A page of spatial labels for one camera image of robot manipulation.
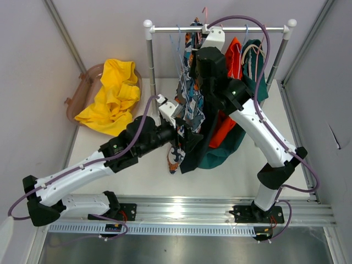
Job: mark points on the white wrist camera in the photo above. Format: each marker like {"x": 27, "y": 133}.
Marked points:
{"x": 169, "y": 109}
{"x": 215, "y": 37}

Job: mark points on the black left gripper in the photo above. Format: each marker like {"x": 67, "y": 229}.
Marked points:
{"x": 191, "y": 138}

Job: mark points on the silver clothes rack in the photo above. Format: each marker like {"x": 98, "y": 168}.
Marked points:
{"x": 150, "y": 29}

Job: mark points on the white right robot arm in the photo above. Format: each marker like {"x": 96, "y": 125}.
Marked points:
{"x": 236, "y": 100}

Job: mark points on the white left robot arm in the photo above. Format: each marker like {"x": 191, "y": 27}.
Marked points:
{"x": 51, "y": 197}

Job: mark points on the dark navy shorts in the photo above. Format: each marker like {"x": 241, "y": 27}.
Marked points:
{"x": 193, "y": 159}

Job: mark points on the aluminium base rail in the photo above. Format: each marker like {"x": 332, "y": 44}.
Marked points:
{"x": 202, "y": 217}

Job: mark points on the teal green shorts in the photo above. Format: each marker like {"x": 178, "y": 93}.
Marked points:
{"x": 251, "y": 64}

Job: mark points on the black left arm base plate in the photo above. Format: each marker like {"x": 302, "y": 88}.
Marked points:
{"x": 127, "y": 212}

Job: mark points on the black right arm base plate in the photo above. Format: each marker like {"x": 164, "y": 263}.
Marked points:
{"x": 247, "y": 214}

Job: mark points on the pink translucent plastic basket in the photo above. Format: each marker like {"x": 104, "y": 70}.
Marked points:
{"x": 88, "y": 88}

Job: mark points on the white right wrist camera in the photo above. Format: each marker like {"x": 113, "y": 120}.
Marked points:
{"x": 215, "y": 37}

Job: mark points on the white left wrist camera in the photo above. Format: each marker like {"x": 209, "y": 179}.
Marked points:
{"x": 169, "y": 109}

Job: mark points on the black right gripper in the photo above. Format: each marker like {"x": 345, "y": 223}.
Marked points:
{"x": 194, "y": 63}

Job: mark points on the yellow shorts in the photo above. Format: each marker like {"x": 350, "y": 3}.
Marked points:
{"x": 110, "y": 112}

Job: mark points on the patterned blue orange shorts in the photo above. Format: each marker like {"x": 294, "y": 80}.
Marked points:
{"x": 194, "y": 116}

